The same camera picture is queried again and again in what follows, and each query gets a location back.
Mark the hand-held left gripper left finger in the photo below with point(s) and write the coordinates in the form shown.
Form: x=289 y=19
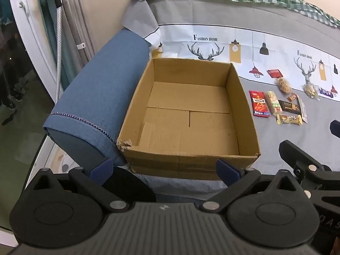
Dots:
x=102 y=168

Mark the gold snack packet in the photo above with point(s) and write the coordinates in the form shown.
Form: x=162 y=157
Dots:
x=289 y=119

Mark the grey curtain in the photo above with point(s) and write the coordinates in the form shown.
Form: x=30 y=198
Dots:
x=79 y=18

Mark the red chili snack packet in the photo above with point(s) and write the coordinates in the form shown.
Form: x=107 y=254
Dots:
x=259 y=104

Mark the brown cardboard box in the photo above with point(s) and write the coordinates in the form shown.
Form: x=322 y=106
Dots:
x=186 y=127

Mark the dark chocolate packet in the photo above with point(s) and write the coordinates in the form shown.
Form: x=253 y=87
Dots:
x=289 y=105

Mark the dark shoe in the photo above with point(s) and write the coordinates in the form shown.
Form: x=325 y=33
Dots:
x=8 y=114
x=17 y=91

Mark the long silver snack packet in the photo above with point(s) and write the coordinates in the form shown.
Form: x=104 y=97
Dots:
x=302 y=111

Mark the beige snack bar packet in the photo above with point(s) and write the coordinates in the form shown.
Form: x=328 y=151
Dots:
x=273 y=103

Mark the blue denim cushion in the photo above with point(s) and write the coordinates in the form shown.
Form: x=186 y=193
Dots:
x=93 y=90

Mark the purple candy bar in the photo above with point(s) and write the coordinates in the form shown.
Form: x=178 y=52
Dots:
x=326 y=92

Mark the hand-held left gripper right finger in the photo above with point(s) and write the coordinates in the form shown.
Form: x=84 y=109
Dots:
x=225 y=168

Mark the grey printed bed sheet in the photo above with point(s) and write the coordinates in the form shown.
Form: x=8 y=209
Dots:
x=212 y=13

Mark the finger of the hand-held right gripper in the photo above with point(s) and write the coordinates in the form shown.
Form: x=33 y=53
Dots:
x=294 y=154
x=335 y=128

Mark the clear snack packet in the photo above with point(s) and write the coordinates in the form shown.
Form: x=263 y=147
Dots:
x=310 y=90
x=283 y=85

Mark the red square snack packet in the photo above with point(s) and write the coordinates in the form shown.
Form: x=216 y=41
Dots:
x=274 y=73

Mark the small orange candy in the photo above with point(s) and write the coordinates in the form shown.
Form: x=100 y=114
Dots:
x=292 y=97

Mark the white wall clip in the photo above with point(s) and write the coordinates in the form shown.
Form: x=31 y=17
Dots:
x=81 y=45

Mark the white door frame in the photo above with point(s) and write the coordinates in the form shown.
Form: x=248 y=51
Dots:
x=29 y=32

